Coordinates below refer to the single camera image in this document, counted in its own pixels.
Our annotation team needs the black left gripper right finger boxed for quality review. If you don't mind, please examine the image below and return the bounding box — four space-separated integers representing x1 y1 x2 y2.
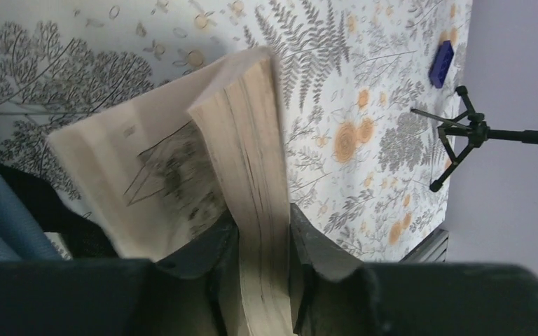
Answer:
289 204 538 335

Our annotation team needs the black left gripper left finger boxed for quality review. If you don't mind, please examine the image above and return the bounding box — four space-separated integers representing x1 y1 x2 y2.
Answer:
0 211 238 335

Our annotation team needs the blue treehouse book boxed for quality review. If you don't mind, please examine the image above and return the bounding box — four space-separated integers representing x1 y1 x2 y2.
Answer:
48 46 293 335

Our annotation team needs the blue student backpack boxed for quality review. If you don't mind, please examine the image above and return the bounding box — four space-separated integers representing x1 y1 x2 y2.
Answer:
0 164 118 262

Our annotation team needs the floral tablecloth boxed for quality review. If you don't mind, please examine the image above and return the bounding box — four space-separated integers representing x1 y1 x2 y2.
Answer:
0 1 472 261

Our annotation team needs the black tripod stand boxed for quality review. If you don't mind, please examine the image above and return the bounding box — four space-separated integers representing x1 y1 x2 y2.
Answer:
411 85 538 193

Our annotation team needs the purple toy brick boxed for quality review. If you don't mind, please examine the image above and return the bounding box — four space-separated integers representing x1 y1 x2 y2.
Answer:
429 40 455 89

